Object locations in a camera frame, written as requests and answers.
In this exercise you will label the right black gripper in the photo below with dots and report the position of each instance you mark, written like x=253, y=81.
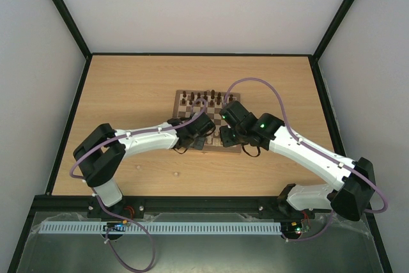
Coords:
x=228, y=135

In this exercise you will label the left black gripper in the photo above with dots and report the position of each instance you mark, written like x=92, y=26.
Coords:
x=199, y=144

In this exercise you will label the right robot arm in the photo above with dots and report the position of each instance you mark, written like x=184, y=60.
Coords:
x=348, y=184

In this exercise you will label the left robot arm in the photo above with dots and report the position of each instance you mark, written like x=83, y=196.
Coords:
x=100, y=154

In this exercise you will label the wooden chess board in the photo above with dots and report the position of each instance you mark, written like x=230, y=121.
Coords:
x=181, y=111

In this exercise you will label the right circuit board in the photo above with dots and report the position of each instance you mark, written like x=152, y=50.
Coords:
x=296, y=227

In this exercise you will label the circuit board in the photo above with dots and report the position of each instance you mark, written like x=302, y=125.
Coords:
x=296, y=227
x=116, y=226

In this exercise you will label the left circuit board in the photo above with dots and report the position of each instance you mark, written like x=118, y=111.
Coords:
x=116, y=226

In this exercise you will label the black aluminium frame rail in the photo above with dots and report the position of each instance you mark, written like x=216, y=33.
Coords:
x=137, y=207

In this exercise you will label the grey slotted cable duct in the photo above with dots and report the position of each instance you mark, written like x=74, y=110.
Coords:
x=165, y=228

